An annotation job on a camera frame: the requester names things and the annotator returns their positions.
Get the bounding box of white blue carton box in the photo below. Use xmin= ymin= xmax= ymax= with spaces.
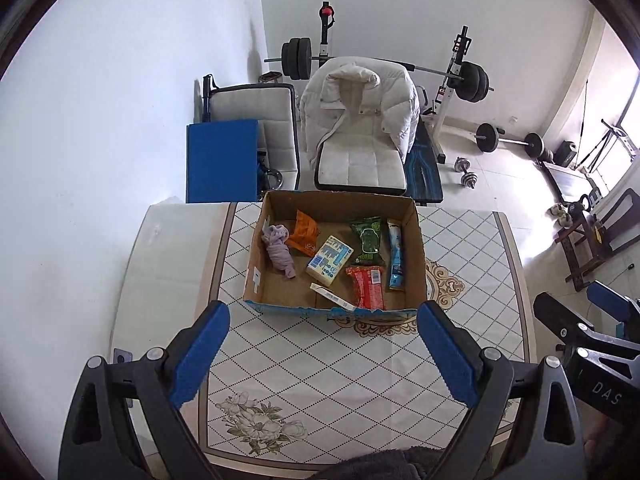
xmin=306 ymin=234 xmax=355 ymax=287

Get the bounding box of green snack packet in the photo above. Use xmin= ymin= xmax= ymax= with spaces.
xmin=349 ymin=216 xmax=387 ymax=267

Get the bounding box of person's dark fleece clothing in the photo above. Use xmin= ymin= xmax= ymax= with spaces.
xmin=310 ymin=447 xmax=451 ymax=480

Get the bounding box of red snack packet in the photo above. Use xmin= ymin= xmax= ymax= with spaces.
xmin=345 ymin=266 xmax=387 ymax=311

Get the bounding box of cardboard box with blue print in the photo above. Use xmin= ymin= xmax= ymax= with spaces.
xmin=242 ymin=190 xmax=427 ymax=322

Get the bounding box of white down jacket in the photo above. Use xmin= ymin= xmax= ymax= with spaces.
xmin=298 ymin=56 xmax=421 ymax=163

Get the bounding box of white padded chair with jacket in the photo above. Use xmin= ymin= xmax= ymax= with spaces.
xmin=314 ymin=125 xmax=408 ymax=196

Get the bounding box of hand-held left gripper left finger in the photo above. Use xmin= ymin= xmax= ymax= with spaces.
xmin=59 ymin=300 xmax=232 ymax=480

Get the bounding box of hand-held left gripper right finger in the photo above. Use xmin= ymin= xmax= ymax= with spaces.
xmin=416 ymin=300 xmax=586 ymax=480

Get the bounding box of orange snack packet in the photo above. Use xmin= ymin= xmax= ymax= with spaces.
xmin=287 ymin=209 xmax=321 ymax=257

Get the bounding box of blue board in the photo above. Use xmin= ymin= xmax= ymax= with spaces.
xmin=186 ymin=119 xmax=261 ymax=204

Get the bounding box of dark wooden chair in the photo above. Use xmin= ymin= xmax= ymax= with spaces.
xmin=554 ymin=187 xmax=640 ymax=291

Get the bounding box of white bench press rack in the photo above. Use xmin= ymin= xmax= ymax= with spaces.
xmin=317 ymin=2 xmax=473 ymax=163

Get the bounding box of grey purple sock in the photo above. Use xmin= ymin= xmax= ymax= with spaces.
xmin=261 ymin=224 xmax=297 ymax=280

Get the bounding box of black metal stand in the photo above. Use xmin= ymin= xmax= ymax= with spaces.
xmin=575 ymin=77 xmax=640 ymax=171

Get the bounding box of short barbell with black plates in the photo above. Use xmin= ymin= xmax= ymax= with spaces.
xmin=474 ymin=122 xmax=546 ymax=158

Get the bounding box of long blue tube packet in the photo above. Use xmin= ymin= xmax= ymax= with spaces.
xmin=386 ymin=218 xmax=406 ymax=291

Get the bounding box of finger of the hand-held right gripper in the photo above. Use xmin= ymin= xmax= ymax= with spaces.
xmin=586 ymin=280 xmax=640 ymax=341
xmin=532 ymin=291 xmax=602 ymax=349

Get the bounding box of dark flat board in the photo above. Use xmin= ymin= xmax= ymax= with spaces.
xmin=542 ymin=160 xmax=601 ymax=201

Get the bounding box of pair of white shoes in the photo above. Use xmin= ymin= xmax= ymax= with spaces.
xmin=547 ymin=202 xmax=576 ymax=228

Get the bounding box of white and red box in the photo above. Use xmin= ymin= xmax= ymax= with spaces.
xmin=310 ymin=281 xmax=358 ymax=311

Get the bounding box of black stick with strap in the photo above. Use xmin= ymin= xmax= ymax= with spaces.
xmin=201 ymin=74 xmax=217 ymax=123

